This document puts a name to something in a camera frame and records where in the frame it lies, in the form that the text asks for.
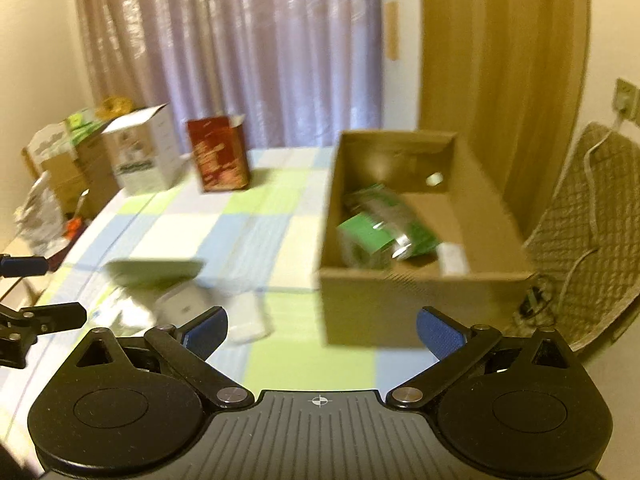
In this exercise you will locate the brown storage carton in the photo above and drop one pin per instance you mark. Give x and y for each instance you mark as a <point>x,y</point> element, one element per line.
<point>74,155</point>

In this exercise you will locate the white product box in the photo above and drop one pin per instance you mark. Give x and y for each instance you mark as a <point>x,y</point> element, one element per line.
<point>144,150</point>

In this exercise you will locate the purple curtain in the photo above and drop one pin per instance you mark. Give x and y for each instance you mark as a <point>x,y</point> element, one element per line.
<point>300,72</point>

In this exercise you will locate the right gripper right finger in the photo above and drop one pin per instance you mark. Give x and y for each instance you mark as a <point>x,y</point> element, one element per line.
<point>458,350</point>

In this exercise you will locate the silver crumpled bag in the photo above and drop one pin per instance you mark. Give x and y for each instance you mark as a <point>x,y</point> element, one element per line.
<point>40,221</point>

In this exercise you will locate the clear plastic wrapped white pack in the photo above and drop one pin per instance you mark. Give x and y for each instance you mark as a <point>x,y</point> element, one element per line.
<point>248,320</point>

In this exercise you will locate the checkered tablecloth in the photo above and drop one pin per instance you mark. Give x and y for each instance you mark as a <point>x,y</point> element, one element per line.
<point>265,239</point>

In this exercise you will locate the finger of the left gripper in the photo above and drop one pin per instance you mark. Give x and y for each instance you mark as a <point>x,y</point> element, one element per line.
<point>22,267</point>
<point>48,319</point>

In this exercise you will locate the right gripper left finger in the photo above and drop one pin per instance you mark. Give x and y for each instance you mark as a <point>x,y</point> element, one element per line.
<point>184,351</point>

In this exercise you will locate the green cushioned lid case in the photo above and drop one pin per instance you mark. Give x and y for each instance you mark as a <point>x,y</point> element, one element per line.
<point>152,273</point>

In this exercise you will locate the white square charger adapter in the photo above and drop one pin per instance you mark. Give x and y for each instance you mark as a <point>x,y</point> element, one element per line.
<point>181,304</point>

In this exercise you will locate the red gift box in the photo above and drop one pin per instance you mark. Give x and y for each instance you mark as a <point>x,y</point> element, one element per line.
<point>220,153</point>

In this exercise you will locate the wall power socket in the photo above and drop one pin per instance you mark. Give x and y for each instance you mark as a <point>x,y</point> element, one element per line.
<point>626,99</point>

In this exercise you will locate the green packet in box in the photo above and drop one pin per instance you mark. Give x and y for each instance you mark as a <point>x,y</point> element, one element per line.
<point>382,228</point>

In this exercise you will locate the quilted beige chair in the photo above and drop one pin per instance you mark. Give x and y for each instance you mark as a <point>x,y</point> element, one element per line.
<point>586,245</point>

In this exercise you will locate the yellow wall hook strip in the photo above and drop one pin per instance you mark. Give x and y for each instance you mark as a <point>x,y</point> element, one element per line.
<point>391,34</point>

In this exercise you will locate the large brown cardboard box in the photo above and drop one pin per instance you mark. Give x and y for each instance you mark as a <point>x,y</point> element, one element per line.
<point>479,273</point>

